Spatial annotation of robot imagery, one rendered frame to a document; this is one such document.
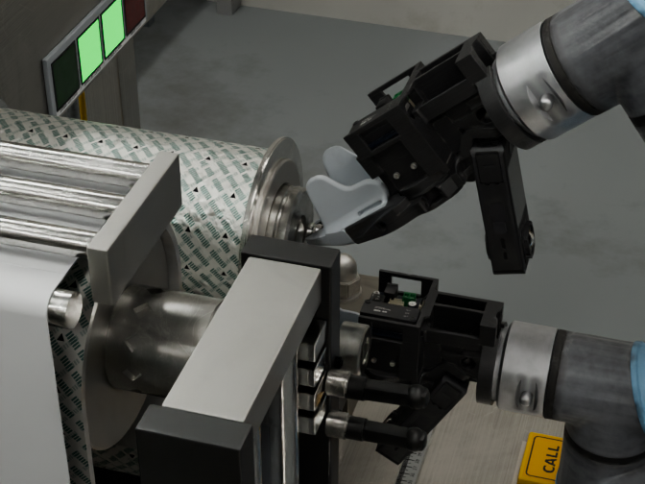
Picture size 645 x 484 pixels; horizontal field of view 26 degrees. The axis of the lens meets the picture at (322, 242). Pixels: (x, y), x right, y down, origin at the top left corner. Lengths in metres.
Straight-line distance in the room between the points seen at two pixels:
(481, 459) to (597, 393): 0.29
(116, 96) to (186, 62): 2.03
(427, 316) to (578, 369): 0.13
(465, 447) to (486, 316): 0.29
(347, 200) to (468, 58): 0.15
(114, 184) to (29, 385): 0.12
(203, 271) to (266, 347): 0.38
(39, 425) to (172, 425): 0.16
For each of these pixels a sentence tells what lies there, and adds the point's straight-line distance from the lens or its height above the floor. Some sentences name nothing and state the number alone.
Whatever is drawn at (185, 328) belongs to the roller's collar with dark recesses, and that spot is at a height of 1.36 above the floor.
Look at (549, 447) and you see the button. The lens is 1.39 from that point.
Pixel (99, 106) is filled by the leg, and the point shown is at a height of 0.87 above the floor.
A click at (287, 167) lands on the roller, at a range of 1.08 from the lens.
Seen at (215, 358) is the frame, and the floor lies 1.44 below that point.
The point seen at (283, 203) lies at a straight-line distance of 1.05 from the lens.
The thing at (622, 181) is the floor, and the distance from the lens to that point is 3.57.
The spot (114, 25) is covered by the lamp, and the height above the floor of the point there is 1.19.
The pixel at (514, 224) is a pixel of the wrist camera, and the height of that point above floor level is 1.29.
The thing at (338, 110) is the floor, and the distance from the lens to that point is 3.81.
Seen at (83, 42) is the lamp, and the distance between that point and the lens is 1.50.
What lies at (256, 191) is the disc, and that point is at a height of 1.31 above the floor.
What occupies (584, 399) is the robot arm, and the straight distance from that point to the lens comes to 1.14.
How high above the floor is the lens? 1.86
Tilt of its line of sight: 35 degrees down
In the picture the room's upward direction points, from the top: straight up
